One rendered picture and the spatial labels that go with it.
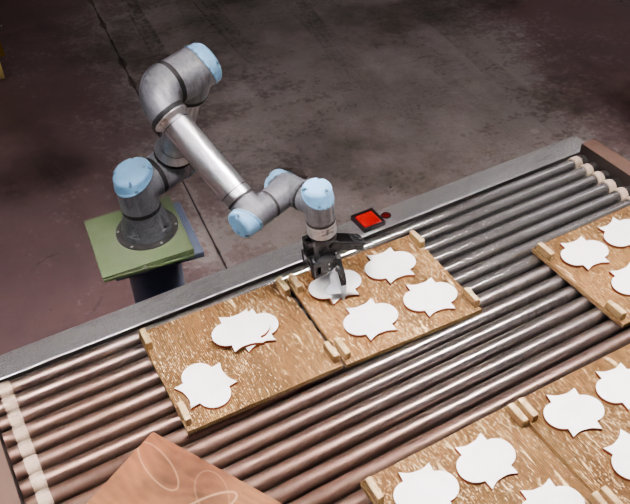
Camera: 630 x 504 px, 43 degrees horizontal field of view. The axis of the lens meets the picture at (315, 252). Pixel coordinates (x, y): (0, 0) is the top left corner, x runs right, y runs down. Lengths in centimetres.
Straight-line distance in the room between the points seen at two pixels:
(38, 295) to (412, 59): 277
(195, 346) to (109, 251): 52
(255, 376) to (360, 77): 328
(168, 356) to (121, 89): 320
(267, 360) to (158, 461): 43
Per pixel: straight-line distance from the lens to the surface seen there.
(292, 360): 203
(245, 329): 208
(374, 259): 228
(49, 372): 215
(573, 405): 200
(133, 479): 175
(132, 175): 235
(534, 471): 188
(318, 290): 218
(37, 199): 431
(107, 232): 254
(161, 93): 201
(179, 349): 209
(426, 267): 228
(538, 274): 234
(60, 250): 395
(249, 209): 194
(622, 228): 252
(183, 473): 173
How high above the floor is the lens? 247
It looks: 41 degrees down
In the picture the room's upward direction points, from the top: 1 degrees counter-clockwise
